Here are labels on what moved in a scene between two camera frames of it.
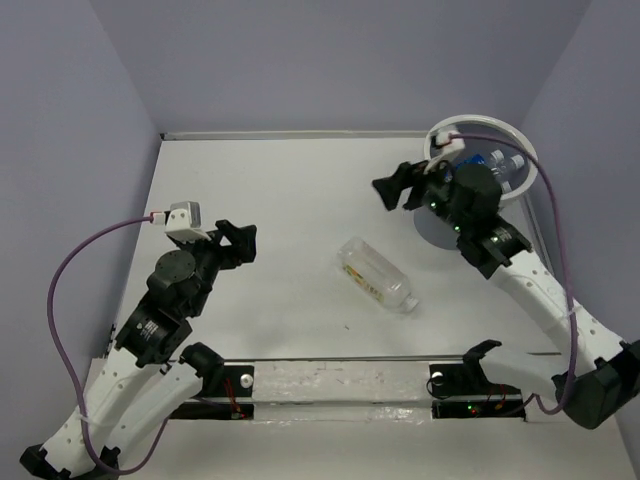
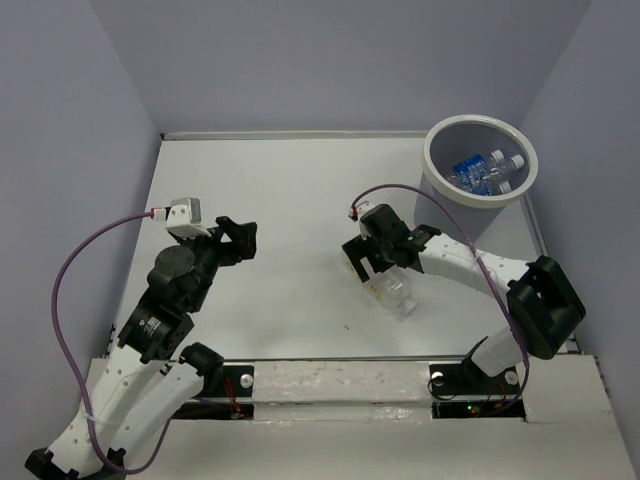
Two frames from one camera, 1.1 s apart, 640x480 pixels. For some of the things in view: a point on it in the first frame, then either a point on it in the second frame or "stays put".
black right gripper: [391, 187] -> [357, 248]
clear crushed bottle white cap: [499, 162] stays put
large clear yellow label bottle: [376, 274] stays put
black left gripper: [244, 247] stays put
